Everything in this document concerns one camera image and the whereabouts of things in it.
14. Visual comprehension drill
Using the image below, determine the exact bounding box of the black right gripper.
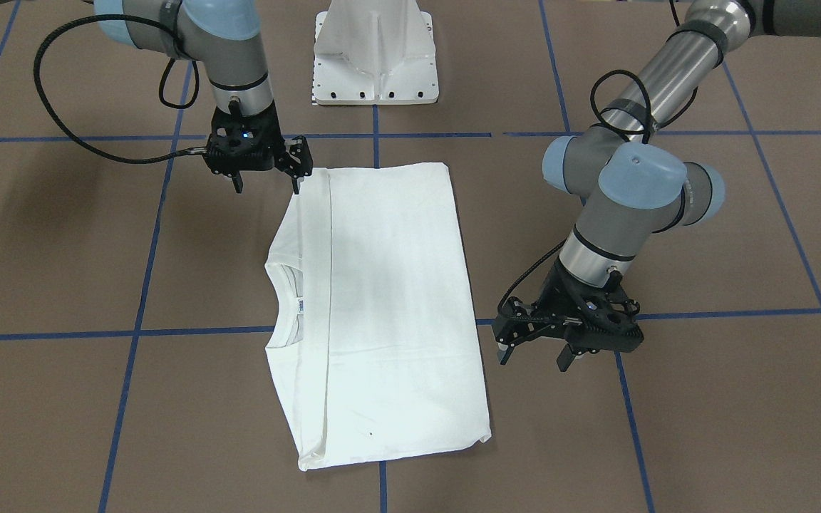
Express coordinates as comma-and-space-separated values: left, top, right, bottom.
202, 100, 314, 195

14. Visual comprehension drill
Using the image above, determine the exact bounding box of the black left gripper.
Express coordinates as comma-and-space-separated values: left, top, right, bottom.
492, 261, 644, 373

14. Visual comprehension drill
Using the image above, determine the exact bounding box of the white long-sleeve printed shirt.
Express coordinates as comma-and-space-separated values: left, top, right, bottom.
265, 162, 492, 472

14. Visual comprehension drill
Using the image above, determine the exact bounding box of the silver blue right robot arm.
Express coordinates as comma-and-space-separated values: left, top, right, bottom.
93, 1, 313, 192

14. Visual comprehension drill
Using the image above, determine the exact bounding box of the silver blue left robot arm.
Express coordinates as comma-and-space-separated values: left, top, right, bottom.
492, 1, 821, 371

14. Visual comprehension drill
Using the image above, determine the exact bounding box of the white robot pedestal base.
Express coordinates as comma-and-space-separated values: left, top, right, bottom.
311, 1, 440, 106

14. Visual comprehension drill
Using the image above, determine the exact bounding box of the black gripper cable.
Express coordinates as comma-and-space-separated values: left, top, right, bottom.
33, 14, 209, 166
497, 68, 703, 321

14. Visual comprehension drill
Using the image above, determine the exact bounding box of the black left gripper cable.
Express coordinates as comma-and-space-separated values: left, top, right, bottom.
497, 68, 703, 321

